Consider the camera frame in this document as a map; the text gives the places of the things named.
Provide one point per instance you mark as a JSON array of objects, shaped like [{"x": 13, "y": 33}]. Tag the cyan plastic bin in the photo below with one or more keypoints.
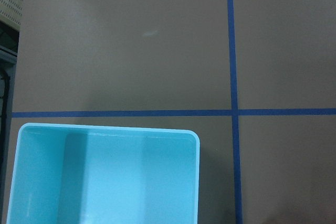
[{"x": 100, "y": 174}]

